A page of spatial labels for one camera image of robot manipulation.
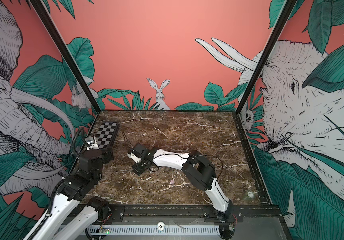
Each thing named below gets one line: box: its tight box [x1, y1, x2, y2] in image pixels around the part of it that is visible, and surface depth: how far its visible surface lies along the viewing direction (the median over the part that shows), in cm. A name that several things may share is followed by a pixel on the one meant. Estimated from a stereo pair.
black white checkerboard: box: [95, 121, 120, 150], surface depth 106 cm
